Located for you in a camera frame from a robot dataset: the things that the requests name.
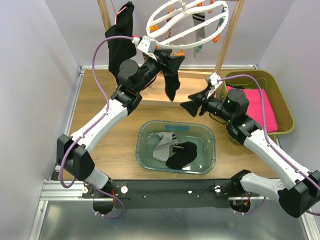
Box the grey sock black stripes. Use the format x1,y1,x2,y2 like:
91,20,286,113
152,132,178,162

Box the olive green bin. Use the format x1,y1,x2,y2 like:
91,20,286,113
219,70,295,138

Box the clear plastic tub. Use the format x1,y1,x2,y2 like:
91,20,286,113
135,120,216,175

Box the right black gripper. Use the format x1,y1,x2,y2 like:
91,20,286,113
180,85,234,123

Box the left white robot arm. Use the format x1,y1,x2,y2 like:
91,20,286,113
56,49,185,198

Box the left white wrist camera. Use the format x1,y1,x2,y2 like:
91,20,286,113
137,35,157,55

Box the aluminium rail frame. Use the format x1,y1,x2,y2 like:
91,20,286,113
28,65,320,240

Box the large black hanging cloth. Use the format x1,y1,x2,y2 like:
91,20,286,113
105,1,137,77

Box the black sock tan stripes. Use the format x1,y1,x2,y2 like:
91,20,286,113
161,71,181,102

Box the pink folded cloth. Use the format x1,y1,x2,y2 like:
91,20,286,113
227,86,279,133

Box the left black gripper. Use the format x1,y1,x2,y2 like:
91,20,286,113
134,48,185,93

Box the black mounting base plate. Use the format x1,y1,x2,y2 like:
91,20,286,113
82,178,261,210

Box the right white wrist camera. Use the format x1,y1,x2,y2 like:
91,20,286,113
205,72,222,99

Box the white round clip hanger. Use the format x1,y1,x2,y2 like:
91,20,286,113
145,0,229,50

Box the wooden rack frame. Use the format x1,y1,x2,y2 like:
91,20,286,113
97,0,245,108

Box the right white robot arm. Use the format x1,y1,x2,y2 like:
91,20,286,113
180,88,320,218

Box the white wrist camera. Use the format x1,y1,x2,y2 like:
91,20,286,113
137,35,157,55
205,72,222,99

